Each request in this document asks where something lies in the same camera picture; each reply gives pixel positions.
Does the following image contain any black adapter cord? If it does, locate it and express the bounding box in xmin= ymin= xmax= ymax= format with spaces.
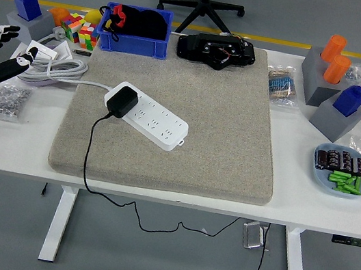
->
xmin=73 ymin=109 xmax=264 ymax=249

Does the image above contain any black plug adapter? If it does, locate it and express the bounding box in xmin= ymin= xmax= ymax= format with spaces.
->
xmin=105 ymin=83 xmax=141 ymax=122

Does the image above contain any white power strip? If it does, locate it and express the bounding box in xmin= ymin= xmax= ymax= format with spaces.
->
xmin=97 ymin=78 xmax=196 ymax=154

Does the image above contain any clear bag of screws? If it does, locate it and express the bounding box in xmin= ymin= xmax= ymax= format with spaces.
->
xmin=0 ymin=82 xmax=34 ymax=126

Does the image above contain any white flat box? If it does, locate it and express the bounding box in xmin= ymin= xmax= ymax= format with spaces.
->
xmin=25 ymin=39 xmax=59 ymax=62

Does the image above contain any grey single-slot block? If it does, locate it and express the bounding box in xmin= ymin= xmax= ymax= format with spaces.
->
xmin=2 ymin=4 xmax=58 ymax=49
xmin=306 ymin=86 xmax=361 ymax=148

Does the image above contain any blue plastic block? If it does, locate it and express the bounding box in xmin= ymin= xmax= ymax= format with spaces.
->
xmin=9 ymin=0 xmax=45 ymax=23
xmin=330 ymin=81 xmax=361 ymax=120

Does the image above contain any white square card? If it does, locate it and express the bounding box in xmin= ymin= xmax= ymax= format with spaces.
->
xmin=53 ymin=38 xmax=76 ymax=62

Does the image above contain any orange plastic object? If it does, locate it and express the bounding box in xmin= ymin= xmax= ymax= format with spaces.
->
xmin=46 ymin=5 xmax=71 ymax=29

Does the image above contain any colourful puzzle cube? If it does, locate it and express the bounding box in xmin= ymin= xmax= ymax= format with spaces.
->
xmin=57 ymin=10 xmax=86 ymax=45
xmin=75 ymin=20 xmax=102 ymax=52

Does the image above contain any yellow ball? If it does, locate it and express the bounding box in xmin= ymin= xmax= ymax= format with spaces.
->
xmin=83 ymin=9 xmax=104 ymax=27

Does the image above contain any blue plastic bin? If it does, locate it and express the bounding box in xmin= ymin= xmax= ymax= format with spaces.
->
xmin=96 ymin=0 xmax=175 ymax=62

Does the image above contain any black pouch with red trim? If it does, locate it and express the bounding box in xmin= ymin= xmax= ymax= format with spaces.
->
xmin=96 ymin=0 xmax=172 ymax=43

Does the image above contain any white table leg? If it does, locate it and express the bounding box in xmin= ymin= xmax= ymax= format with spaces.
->
xmin=37 ymin=183 xmax=81 ymax=265
xmin=277 ymin=225 xmax=319 ymax=270

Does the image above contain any black mechanical device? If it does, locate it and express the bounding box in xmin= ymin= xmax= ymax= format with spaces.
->
xmin=173 ymin=25 xmax=260 ymax=77

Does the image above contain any grey-brown mat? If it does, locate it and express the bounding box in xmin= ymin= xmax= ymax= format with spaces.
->
xmin=46 ymin=17 xmax=297 ymax=210

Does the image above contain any black office chair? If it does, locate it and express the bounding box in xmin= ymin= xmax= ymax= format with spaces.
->
xmin=152 ymin=0 xmax=248 ymax=44

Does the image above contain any clear bag of resistors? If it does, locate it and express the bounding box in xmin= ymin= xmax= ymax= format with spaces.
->
xmin=261 ymin=62 xmax=306 ymax=110

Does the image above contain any silver metal block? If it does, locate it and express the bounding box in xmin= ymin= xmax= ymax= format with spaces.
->
xmin=239 ymin=219 xmax=272 ymax=252

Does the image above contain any grey two-slot block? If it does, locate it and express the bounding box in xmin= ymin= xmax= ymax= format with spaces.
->
xmin=295 ymin=44 xmax=354 ymax=112

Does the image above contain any black capacitor with stripe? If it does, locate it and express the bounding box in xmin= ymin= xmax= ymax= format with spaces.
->
xmin=350 ymin=157 xmax=361 ymax=178
xmin=338 ymin=150 xmax=355 ymax=171
xmin=324 ymin=148 xmax=342 ymax=169
xmin=314 ymin=149 xmax=330 ymax=172

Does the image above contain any orange cylinder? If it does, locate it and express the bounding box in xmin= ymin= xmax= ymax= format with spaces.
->
xmin=321 ymin=52 xmax=353 ymax=87
xmin=319 ymin=32 xmax=349 ymax=65

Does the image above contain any light blue plate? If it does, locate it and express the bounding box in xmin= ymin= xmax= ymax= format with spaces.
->
xmin=307 ymin=140 xmax=361 ymax=201

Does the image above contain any pile of green cylinders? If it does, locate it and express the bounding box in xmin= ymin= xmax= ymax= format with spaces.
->
xmin=326 ymin=169 xmax=361 ymax=196

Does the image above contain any black desk control panel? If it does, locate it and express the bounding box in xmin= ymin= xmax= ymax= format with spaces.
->
xmin=331 ymin=234 xmax=361 ymax=247

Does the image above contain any grey-white power strip cord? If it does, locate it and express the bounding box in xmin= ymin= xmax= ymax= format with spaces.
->
xmin=12 ymin=20 xmax=123 ymax=97

